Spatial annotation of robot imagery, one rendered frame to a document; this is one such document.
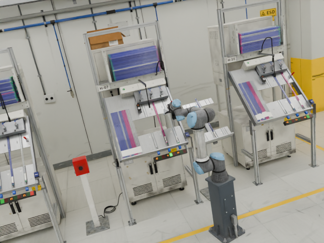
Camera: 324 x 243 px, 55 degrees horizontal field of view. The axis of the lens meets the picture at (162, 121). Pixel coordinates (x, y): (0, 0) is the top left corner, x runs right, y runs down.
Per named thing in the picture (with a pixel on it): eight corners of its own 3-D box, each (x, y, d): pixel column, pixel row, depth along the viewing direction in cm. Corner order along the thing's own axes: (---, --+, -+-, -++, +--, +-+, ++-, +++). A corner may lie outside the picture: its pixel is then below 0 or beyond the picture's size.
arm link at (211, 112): (220, 105, 239) (194, 102, 286) (207, 109, 236) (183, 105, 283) (222, 119, 241) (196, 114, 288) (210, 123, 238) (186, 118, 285)
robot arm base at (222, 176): (232, 178, 261) (231, 167, 258) (218, 184, 254) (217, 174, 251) (221, 172, 274) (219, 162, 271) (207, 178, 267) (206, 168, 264)
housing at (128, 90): (165, 90, 339) (166, 83, 327) (121, 100, 329) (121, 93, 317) (163, 84, 343) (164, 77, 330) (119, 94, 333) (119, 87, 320)
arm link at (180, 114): (190, 117, 275) (185, 105, 277) (178, 120, 272) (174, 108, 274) (187, 119, 283) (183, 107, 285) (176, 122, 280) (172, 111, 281)
